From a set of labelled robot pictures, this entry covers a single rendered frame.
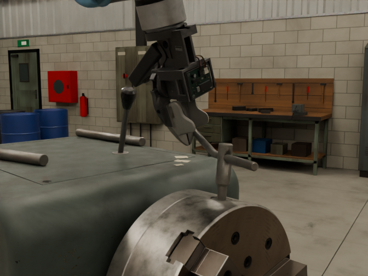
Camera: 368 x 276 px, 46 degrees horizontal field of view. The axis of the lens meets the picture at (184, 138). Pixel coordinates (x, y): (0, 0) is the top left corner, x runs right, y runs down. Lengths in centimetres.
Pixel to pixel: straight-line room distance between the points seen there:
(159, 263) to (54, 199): 18
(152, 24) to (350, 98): 657
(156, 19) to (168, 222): 30
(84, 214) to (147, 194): 12
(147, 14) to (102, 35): 875
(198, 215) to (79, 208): 17
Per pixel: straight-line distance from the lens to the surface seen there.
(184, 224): 60
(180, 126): 75
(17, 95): 1139
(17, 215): 62
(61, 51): 1026
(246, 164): 57
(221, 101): 780
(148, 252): 60
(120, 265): 63
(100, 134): 117
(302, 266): 75
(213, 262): 57
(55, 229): 63
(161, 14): 68
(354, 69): 717
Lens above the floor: 142
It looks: 8 degrees down
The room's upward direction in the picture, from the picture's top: straight up
